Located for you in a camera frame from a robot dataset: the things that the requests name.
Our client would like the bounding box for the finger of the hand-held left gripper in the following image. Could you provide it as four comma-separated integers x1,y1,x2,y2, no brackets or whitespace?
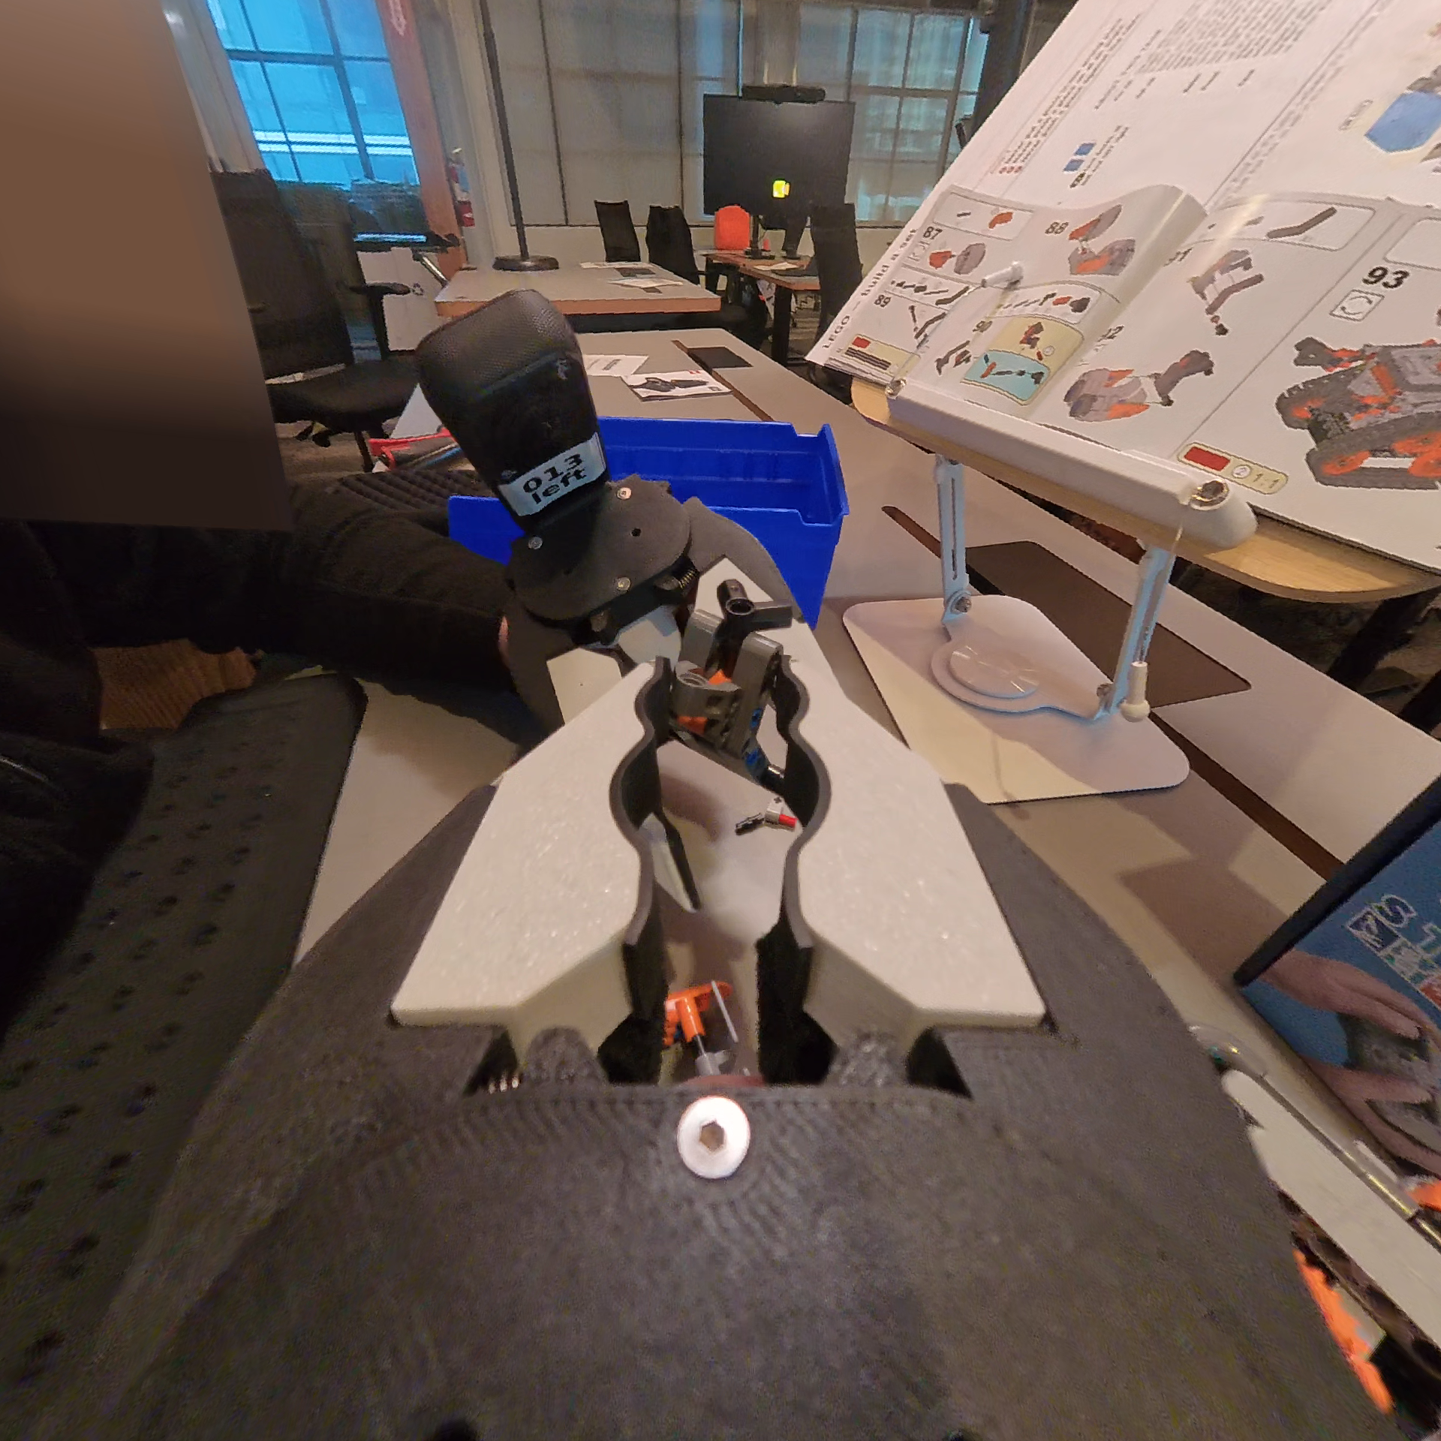
547,647,701,911

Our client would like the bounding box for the blue storage bin with tag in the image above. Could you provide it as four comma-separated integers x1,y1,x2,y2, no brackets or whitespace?
447,417,849,628

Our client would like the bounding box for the printed instruction sheet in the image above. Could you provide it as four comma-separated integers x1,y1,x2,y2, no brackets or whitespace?
804,0,1441,564

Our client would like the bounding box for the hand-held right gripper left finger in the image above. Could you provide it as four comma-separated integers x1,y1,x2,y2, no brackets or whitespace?
389,660,677,1031

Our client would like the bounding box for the black dimpled mat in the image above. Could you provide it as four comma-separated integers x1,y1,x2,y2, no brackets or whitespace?
0,664,372,1441

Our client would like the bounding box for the blue robot kit box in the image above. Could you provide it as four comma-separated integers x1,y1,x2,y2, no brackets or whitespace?
1231,777,1441,1184

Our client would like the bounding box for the slim wooden column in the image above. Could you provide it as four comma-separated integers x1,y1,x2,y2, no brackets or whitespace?
382,0,470,285

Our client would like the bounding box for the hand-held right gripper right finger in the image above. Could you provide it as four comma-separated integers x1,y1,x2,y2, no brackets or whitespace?
773,655,1048,1033

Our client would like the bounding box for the white stand base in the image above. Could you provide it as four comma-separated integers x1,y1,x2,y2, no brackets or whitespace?
842,449,1192,806

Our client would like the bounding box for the gridded window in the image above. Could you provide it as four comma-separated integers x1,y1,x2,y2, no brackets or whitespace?
202,0,423,189

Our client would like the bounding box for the person's left forearm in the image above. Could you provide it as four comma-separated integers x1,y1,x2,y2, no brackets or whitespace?
0,484,516,691

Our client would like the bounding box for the wooden top desk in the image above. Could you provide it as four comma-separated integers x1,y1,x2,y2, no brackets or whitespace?
700,250,825,341

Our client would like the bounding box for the black sign pole stand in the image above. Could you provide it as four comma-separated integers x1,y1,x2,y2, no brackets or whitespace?
478,0,561,274

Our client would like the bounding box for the grey orange brick assembly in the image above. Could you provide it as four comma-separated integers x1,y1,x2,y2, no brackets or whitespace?
669,576,797,789

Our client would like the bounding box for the large black monitor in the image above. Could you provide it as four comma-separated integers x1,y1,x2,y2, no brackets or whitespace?
700,93,857,223

